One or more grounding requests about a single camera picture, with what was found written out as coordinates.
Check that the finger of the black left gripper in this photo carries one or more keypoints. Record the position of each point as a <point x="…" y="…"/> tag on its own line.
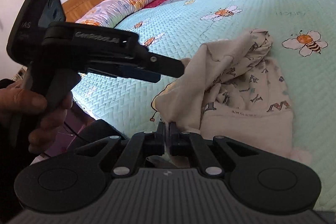
<point x="157" y="66"/>

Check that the person's left hand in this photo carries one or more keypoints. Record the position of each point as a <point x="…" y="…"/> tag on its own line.
<point x="18" y="102"/>

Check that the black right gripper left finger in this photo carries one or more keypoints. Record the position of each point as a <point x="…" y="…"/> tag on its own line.
<point x="78" y="178"/>

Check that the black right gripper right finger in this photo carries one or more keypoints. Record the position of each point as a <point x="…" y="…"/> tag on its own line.
<point x="258" y="179"/>

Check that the mint bee-print quilt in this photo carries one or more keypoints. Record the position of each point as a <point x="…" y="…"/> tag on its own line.
<point x="303" y="33"/>

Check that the floral rolled duvet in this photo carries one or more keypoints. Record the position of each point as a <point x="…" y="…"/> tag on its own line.
<point x="110" y="13"/>

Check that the cream letter-print garment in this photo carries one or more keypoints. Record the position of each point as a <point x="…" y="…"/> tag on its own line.
<point x="235" y="89"/>

